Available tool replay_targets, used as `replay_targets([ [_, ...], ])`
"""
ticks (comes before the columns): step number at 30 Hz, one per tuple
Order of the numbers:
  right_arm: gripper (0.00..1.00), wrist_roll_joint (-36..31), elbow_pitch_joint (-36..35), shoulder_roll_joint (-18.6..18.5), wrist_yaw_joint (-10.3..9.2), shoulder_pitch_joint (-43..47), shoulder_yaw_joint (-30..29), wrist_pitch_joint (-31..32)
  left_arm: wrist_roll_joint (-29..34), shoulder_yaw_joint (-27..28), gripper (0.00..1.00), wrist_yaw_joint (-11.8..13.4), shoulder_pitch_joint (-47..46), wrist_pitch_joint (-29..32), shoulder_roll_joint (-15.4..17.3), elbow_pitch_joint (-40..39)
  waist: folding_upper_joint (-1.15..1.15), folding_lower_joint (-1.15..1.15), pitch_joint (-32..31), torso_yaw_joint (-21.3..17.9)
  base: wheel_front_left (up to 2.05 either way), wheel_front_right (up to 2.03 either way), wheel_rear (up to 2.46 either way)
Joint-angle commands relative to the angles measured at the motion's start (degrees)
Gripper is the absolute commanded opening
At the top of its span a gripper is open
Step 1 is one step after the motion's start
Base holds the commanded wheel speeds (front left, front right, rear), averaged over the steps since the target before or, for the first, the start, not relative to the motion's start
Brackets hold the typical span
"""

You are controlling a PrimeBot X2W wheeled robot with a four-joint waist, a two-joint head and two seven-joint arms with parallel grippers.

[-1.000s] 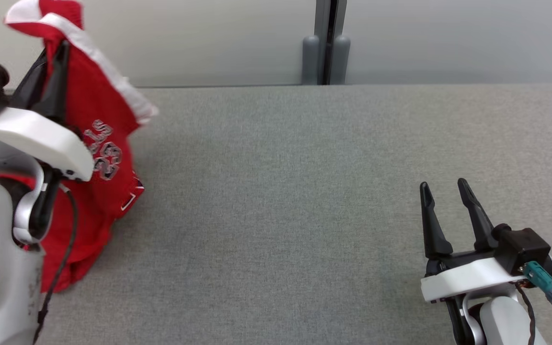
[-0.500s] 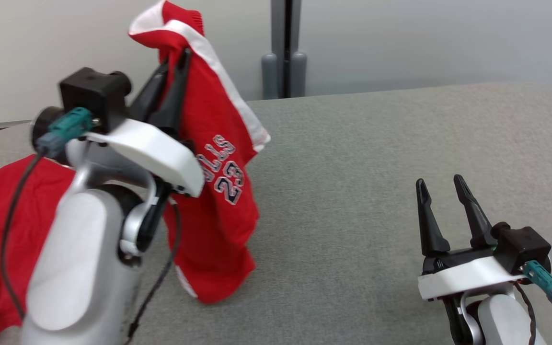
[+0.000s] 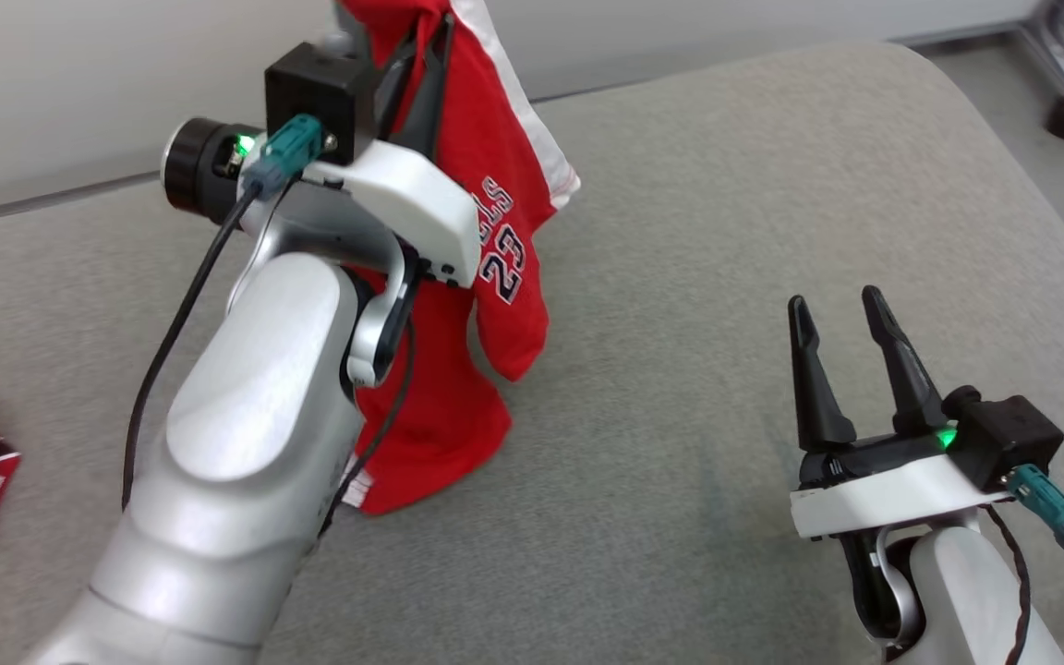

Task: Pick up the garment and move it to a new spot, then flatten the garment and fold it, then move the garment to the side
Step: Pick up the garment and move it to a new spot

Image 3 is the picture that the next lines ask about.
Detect red shorts with white stripe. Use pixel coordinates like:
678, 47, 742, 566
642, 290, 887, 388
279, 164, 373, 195
333, 0, 582, 516

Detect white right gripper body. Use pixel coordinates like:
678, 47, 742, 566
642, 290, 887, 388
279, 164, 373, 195
789, 427, 1013, 541

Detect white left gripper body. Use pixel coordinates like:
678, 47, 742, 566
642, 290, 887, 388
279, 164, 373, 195
308, 139, 483, 290

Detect grey fabric sofa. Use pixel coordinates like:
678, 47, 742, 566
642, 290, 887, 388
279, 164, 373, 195
0, 42, 1064, 665

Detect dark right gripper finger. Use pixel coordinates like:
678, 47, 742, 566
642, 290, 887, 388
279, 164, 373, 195
862, 285, 949, 437
788, 296, 858, 453

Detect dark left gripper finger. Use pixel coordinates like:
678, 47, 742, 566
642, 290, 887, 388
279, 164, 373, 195
401, 12, 456, 160
373, 37, 422, 141

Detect thin dark braided cable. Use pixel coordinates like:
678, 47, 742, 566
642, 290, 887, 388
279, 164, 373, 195
980, 505, 1034, 665
318, 317, 418, 539

